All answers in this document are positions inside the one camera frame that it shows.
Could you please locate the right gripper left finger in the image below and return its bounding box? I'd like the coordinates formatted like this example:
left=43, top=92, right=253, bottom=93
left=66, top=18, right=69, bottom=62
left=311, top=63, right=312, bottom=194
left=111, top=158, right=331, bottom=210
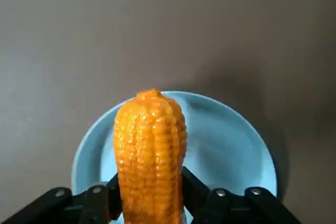
left=0, top=173, right=124, bottom=224

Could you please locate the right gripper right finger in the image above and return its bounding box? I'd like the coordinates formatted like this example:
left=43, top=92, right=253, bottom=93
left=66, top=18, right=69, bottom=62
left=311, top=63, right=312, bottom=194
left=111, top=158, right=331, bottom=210
left=181, top=166, right=301, bottom=224

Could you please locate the orange corn cob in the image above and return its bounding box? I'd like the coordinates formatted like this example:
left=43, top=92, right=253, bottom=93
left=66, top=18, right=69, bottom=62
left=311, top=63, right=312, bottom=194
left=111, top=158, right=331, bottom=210
left=113, top=88, right=187, bottom=224

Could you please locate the light blue plate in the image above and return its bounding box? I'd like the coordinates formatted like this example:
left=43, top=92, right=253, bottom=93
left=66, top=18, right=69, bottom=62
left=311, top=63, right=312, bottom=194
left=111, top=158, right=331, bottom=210
left=71, top=90, right=278, bottom=224

